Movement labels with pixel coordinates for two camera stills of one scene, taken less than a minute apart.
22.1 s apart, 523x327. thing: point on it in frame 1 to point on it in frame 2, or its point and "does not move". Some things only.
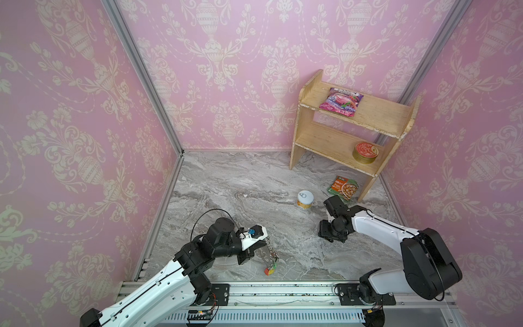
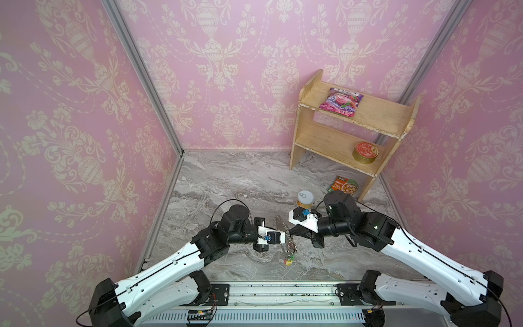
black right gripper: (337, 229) to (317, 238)
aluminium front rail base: (314, 304) does not move
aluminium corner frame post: (131, 37) does not move
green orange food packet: (346, 189) does not move
